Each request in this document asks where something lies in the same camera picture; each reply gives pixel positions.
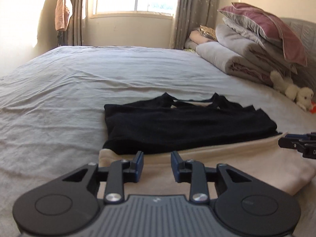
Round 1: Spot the beige fleece garment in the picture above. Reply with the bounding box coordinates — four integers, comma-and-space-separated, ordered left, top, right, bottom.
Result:
99, 134, 315, 195

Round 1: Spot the black sweater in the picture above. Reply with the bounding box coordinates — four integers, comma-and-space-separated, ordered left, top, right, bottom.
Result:
103, 93, 277, 155

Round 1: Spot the white plush toy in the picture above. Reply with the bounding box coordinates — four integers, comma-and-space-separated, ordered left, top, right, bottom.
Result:
270, 71, 314, 111

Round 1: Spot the grey bed sheet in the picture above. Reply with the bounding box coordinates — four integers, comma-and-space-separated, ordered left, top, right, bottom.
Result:
1, 47, 315, 236

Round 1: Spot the grey quilted headboard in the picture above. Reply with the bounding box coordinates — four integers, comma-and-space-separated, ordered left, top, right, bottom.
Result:
281, 18, 316, 101

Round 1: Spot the upper folded grey quilt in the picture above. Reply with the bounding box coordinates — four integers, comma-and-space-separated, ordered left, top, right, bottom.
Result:
215, 18, 297, 76

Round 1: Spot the pink velvet pillow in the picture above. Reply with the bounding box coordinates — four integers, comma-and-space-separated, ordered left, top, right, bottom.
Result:
218, 2, 308, 67

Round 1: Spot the lower rolled grey quilt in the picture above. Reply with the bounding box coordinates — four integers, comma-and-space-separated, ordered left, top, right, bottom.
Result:
196, 41, 273, 86

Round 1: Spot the folded pink beige blanket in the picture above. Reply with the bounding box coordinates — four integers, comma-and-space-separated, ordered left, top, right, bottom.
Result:
184, 30, 216, 50

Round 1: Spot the patterned brown cloth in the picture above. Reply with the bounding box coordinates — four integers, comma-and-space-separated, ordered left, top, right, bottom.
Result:
199, 25, 217, 41

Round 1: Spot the left grey curtain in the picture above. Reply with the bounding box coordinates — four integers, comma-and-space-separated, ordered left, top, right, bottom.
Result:
57, 0, 88, 46

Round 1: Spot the grey curtain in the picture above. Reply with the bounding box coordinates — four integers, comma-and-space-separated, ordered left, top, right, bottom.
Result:
57, 0, 88, 46
169, 0, 219, 50

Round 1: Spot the right grey curtain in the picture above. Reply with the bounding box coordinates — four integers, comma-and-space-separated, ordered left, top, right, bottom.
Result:
169, 0, 219, 50

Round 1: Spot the pink hanging garment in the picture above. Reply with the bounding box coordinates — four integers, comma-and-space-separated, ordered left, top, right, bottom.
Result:
55, 0, 73, 31

